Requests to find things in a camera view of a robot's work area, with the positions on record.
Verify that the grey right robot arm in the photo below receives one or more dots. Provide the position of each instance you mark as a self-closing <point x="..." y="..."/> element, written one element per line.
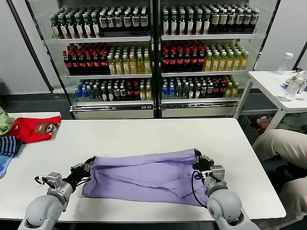
<point x="225" y="206"/>

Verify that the blue striped garment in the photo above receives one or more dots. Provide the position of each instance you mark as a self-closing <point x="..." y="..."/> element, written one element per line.
<point x="8" y="146"/>

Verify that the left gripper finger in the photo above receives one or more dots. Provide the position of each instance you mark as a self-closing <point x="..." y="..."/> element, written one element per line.
<point x="82" y="165"/>
<point x="88" y="172"/>

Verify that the light green garment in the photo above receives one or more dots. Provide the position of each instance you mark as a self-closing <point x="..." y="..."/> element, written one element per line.
<point x="3" y="123"/>

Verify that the lavender purple t-shirt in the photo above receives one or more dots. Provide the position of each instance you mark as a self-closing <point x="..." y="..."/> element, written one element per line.
<point x="144" y="177"/>

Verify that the green clothes pile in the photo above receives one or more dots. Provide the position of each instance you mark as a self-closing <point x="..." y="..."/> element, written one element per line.
<point x="293" y="123"/>

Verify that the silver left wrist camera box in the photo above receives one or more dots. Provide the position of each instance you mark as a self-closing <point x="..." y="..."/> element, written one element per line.
<point x="54" y="179"/>

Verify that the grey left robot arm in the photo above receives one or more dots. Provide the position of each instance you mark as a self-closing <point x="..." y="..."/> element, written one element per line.
<point x="43" y="208"/>

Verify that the dark plastic crate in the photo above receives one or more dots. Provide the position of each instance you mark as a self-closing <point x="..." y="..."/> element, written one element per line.
<point x="248" y="129"/>

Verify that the red cartoon print shirt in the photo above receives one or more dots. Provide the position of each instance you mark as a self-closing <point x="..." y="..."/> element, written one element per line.
<point x="28" y="130"/>

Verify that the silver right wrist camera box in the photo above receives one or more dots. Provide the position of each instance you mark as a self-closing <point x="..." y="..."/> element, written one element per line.
<point x="217" y="172"/>

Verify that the small blue packet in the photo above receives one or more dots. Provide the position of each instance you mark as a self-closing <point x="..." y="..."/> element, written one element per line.
<point x="286" y="83"/>

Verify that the light blue garment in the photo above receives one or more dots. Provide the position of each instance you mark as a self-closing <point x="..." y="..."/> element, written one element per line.
<point x="4" y="165"/>

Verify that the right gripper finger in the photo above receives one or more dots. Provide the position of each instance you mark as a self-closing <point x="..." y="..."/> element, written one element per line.
<point x="195" y="160"/>
<point x="204" y="158"/>

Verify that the dark diagonal partition post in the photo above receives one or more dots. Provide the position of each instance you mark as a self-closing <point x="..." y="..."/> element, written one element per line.
<point x="31" y="48"/>

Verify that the tall clear bottle white cap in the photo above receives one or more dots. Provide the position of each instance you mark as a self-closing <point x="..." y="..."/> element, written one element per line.
<point x="284" y="63"/>

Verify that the red clothes pile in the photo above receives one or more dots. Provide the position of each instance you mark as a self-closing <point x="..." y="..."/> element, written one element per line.
<point x="262" y="124"/>

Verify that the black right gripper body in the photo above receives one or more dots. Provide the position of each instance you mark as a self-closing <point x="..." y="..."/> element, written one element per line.
<point x="202" y="166"/>

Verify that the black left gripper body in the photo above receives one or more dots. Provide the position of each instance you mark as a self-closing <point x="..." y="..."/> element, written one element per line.
<point x="74" y="178"/>

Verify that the beverage display cabinet with bottles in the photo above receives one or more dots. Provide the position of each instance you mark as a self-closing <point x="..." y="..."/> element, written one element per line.
<point x="204" y="72"/>
<point x="105" y="72"/>

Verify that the wide clear bottle white lid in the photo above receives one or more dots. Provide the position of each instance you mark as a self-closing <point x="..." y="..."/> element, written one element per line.
<point x="291" y="89"/>

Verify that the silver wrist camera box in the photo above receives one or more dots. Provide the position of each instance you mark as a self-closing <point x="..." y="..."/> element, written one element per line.
<point x="54" y="179"/>
<point x="217" y="172"/>

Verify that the white side table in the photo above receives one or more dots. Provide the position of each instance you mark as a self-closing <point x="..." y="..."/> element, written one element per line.
<point x="266" y="83"/>

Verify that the small white table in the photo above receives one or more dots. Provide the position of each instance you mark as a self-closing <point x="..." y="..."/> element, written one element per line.
<point x="31" y="115"/>

